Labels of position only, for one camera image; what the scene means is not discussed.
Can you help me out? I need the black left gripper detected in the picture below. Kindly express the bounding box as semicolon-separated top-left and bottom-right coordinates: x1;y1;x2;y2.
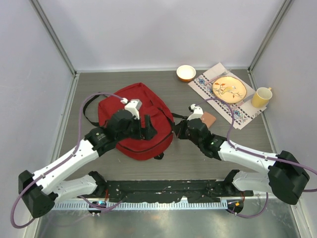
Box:
117;115;158;142

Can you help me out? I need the red student backpack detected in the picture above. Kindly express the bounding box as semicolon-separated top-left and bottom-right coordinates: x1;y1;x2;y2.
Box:
92;83;184;161

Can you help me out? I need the brown leather wallet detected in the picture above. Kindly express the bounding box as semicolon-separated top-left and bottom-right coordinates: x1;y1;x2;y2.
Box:
201;112;216;128

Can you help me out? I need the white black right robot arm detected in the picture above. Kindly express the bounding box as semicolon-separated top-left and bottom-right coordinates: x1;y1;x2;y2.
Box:
174;119;310;205

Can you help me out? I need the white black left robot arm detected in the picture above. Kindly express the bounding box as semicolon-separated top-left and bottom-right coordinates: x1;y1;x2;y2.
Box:
18;110;157;218

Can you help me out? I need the white orange bowl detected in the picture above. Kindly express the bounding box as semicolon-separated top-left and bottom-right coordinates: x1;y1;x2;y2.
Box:
176;65;196;82

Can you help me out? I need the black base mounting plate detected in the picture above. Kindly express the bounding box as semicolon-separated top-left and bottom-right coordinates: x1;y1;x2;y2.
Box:
102;179;254;203

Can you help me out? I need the yellow bird plate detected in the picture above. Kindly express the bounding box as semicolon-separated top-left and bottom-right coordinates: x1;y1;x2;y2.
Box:
212;76;247;104

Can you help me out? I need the yellow mug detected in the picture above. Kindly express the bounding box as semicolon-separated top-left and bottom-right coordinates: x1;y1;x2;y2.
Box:
251;87;273;108

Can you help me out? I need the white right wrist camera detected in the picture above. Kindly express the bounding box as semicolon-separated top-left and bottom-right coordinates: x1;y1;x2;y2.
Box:
187;104;204;121

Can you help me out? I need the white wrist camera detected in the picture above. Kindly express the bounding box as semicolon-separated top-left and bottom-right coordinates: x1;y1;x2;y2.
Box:
187;104;204;121
120;98;142;119

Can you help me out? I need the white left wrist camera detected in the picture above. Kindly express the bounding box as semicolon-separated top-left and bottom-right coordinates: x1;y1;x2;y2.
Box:
120;98;142;119

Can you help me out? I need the pink handled knife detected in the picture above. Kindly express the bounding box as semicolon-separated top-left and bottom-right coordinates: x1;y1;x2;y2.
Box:
237;95;253;107

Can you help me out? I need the pink handled fork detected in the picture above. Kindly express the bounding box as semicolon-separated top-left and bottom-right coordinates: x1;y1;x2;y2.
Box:
206;69;231;84

